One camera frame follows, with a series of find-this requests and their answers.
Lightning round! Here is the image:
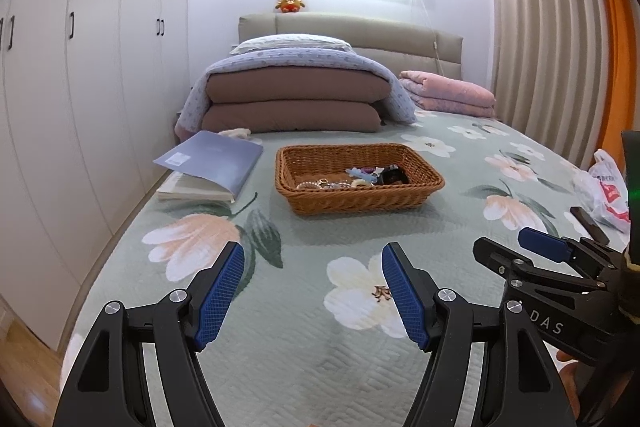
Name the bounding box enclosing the black hair accessory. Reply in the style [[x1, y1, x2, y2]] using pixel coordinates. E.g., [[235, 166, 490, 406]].
[[377, 164, 409, 186]]

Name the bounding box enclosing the pink folded quilt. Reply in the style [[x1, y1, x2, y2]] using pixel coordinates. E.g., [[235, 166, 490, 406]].
[[399, 70, 497, 118]]

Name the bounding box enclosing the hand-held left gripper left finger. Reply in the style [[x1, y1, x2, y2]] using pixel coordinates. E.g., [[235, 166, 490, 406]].
[[52, 241, 246, 427]]

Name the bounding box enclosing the blue folder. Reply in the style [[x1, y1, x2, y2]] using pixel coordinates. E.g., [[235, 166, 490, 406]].
[[152, 130, 264, 195]]

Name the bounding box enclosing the beige book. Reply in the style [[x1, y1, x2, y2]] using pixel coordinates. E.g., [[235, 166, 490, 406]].
[[157, 172, 236, 204]]

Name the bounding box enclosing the green floral bedspread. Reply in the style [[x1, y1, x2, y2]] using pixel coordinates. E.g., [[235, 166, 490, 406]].
[[65, 107, 640, 427]]

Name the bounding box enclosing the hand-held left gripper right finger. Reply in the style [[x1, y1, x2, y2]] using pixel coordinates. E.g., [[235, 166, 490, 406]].
[[381, 242, 578, 427]]

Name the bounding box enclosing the light blue hair clip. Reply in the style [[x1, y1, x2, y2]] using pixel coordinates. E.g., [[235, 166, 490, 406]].
[[350, 168, 383, 186]]

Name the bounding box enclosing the white lamp cable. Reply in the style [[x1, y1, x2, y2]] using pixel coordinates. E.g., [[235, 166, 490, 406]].
[[414, 0, 447, 76]]

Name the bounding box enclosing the orange curtain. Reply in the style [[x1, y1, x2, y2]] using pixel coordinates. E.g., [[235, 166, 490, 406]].
[[575, 0, 640, 152]]

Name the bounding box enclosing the white red plastic bag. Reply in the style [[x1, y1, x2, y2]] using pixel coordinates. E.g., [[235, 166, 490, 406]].
[[572, 149, 632, 233]]

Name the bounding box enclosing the beige curtain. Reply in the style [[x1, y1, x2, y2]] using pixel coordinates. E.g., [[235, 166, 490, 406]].
[[482, 0, 617, 170]]

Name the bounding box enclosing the beige padded headboard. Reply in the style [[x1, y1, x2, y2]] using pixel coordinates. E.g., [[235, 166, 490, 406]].
[[237, 13, 463, 82]]

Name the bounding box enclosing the blue floral blanket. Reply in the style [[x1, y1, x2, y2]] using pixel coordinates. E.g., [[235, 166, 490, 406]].
[[175, 48, 418, 140]]

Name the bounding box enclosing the white pillow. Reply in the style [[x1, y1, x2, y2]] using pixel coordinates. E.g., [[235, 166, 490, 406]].
[[230, 35, 353, 55]]

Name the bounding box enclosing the white wardrobe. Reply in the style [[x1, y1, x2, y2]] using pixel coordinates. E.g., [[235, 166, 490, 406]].
[[0, 0, 197, 353]]

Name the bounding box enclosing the person's right hand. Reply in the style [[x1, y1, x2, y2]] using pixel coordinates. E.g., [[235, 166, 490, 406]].
[[556, 349, 582, 415]]

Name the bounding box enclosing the brown pillow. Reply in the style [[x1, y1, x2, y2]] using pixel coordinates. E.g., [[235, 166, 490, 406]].
[[206, 69, 392, 105], [201, 101, 383, 134]]

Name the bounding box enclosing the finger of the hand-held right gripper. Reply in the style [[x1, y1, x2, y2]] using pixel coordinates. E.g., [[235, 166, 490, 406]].
[[518, 206, 625, 269], [472, 235, 609, 293]]

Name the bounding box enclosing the brown wicker basket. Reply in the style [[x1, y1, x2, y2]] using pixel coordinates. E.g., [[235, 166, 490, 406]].
[[275, 143, 446, 217]]

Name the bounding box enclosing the silver chain necklace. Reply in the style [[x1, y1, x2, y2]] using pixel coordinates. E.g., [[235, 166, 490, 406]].
[[295, 177, 351, 191]]

